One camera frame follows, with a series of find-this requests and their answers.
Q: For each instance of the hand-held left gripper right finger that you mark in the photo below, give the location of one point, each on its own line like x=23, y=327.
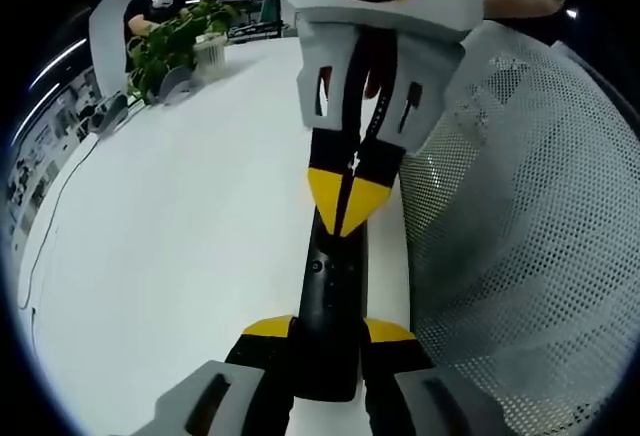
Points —
x=410, y=396

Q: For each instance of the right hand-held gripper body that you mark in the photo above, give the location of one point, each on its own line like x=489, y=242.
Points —
x=440, y=1

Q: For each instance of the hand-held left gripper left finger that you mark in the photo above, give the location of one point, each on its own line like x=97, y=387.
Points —
x=220, y=396

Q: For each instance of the black remote control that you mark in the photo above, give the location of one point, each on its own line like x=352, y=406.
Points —
x=332, y=306

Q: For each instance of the grey mesh office chair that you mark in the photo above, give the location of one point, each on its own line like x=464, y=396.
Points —
x=525, y=206

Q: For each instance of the grey curved neck device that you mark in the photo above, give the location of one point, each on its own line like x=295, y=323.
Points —
x=176, y=83
x=110, y=115

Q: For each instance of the green potted plant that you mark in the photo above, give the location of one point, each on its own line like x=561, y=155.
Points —
x=170, y=41

